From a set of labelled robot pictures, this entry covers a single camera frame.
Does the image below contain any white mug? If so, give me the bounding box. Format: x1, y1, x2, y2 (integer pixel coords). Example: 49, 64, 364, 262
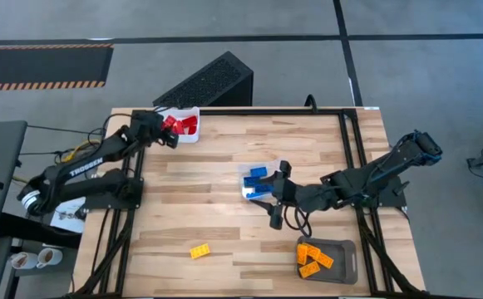
36, 248, 64, 269
10, 251, 38, 270

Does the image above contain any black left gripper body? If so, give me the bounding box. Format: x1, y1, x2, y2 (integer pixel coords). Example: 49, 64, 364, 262
132, 110, 179, 150

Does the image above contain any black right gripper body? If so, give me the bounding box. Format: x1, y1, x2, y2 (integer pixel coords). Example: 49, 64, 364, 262
269, 160, 304, 231

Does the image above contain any grey desk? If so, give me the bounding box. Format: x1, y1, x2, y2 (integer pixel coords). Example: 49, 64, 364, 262
0, 120, 29, 245

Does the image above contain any black floor cable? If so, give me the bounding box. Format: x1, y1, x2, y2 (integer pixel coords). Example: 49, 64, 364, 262
18, 124, 108, 157

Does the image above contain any clear plastic bin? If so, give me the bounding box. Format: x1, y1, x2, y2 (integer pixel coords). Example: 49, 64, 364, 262
237, 159, 295, 203

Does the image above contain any black hazard-striped floor mat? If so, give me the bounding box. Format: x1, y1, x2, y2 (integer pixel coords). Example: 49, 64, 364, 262
0, 43, 115, 92

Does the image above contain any grey plastic tray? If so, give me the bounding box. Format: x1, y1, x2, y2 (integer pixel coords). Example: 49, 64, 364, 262
296, 235, 359, 286

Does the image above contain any black aluminium table frame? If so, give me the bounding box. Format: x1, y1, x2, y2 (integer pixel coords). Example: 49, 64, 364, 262
74, 107, 429, 299

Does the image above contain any yellow cable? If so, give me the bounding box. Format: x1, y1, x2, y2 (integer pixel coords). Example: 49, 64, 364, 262
60, 140, 104, 165

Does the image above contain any white printed paper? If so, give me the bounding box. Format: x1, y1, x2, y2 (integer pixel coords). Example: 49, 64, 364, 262
49, 197, 86, 234

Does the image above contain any dark low side table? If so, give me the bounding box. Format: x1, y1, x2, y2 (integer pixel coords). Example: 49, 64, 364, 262
0, 238, 78, 299

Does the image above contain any white plastic bin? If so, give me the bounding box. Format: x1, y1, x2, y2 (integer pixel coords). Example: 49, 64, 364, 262
157, 105, 201, 145

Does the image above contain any black perforated box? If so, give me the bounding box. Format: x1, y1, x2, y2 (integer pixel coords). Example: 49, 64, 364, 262
152, 51, 254, 108

